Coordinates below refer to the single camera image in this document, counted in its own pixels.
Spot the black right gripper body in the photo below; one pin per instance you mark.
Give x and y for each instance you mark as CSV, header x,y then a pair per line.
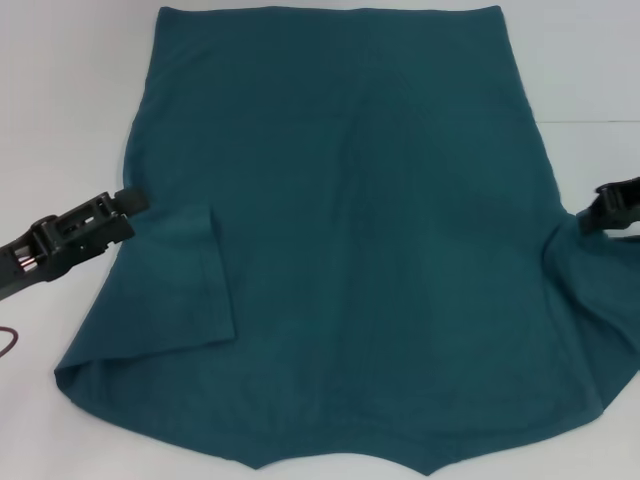
x,y
630,210

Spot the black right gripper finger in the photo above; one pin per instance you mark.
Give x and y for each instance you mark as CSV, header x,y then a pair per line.
x,y
600,215

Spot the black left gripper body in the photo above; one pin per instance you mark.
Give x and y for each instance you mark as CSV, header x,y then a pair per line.
x,y
45,260

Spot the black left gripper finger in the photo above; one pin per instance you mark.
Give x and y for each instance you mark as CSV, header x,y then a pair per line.
x,y
134,202

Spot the teal blue shirt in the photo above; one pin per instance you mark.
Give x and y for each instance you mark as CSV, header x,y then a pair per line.
x,y
340,225

